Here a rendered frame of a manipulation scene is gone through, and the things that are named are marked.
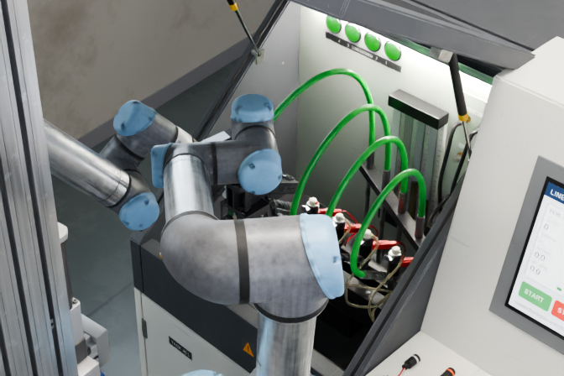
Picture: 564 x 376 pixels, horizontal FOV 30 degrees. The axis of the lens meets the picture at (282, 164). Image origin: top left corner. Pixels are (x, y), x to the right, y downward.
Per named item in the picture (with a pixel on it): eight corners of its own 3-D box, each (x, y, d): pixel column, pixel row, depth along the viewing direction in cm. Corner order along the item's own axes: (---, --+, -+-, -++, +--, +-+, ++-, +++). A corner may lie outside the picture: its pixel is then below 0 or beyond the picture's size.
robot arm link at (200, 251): (158, 326, 139) (153, 190, 185) (241, 319, 140) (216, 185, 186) (153, 246, 135) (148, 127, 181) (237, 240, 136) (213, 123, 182)
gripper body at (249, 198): (219, 225, 201) (218, 174, 194) (251, 205, 206) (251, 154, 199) (247, 242, 197) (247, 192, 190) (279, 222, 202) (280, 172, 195)
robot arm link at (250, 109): (232, 117, 182) (227, 91, 188) (232, 168, 188) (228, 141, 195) (277, 114, 183) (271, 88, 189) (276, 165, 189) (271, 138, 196)
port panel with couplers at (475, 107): (438, 208, 246) (453, 96, 228) (447, 201, 248) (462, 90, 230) (484, 233, 239) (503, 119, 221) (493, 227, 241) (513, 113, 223)
